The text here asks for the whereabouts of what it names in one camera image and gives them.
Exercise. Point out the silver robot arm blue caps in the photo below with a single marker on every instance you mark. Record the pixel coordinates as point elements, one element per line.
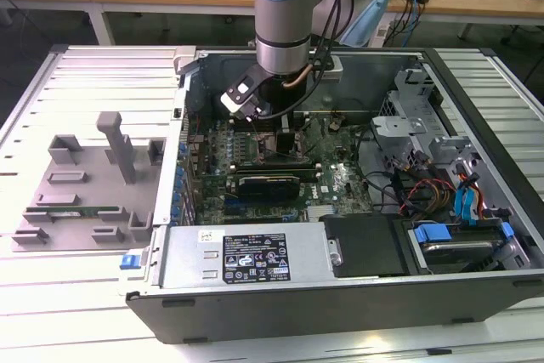
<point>280,18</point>

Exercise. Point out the CPU socket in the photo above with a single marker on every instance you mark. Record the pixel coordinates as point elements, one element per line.
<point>263,148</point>

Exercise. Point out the round coin battery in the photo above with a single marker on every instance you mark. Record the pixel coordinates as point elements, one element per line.
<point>334,127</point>

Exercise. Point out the black graphics card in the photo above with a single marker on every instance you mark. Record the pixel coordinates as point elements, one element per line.
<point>268,188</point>

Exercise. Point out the pale case latch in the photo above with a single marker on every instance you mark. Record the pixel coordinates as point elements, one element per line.
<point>185,59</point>

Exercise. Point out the green motherboard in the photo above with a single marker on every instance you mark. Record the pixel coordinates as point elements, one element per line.
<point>340,193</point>

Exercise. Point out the silver drive cage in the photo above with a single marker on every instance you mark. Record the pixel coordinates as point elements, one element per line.
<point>395,129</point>

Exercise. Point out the small silver heatsink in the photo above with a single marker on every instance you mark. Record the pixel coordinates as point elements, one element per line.
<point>321,210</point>

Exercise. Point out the black plastic cover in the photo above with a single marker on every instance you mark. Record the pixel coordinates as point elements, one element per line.
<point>365,244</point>

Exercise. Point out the silver disk bay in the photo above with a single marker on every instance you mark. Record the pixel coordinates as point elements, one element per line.
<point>450,146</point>

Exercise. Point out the silver power supply unit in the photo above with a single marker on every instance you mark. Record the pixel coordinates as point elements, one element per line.
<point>187,269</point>

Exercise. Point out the grey parts rack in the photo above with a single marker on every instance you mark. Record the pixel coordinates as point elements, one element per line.
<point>102,193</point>

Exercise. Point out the green RAM stick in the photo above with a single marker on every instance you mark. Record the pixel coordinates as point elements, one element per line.
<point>93,210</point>

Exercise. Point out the black open PC case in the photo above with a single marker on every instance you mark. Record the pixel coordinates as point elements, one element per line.
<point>297,316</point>

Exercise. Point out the blue case latch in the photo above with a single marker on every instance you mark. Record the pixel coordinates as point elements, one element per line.
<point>129,262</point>

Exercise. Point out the hard disk in blue carrier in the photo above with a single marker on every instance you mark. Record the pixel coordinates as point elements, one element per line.
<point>459,252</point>

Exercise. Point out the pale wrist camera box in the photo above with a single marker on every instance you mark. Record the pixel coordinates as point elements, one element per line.
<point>236,101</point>
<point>333,69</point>

